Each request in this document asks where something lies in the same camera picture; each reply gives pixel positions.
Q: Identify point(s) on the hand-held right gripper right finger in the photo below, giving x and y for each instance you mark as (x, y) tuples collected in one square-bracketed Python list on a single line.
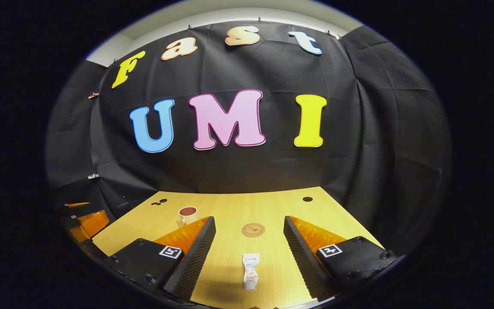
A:
[(305, 257)]

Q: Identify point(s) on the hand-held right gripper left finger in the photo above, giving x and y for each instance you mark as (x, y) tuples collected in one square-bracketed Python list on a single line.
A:
[(187, 266)]

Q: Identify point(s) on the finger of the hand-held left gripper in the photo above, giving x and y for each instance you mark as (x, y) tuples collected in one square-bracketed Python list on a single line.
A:
[(76, 204), (92, 224)]

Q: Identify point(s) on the beige cup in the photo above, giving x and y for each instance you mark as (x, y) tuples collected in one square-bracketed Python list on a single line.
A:
[(185, 219)]

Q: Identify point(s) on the white toothpaste tube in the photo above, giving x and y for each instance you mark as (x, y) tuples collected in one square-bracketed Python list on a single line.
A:
[(250, 270)]

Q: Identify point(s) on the round cork coaster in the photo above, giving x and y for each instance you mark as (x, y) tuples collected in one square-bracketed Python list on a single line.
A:
[(253, 230)]

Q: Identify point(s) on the wooden desktop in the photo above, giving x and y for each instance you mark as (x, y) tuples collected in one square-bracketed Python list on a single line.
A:
[(230, 206)]

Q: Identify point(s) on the small silver clip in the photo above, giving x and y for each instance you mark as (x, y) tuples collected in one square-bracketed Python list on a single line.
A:
[(93, 176)]

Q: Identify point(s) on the keyhole black desk grommet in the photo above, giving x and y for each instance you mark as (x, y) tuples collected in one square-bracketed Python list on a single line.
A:
[(162, 200)]

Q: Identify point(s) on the black backdrop cloth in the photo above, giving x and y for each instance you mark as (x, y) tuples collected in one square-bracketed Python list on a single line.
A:
[(251, 171)]

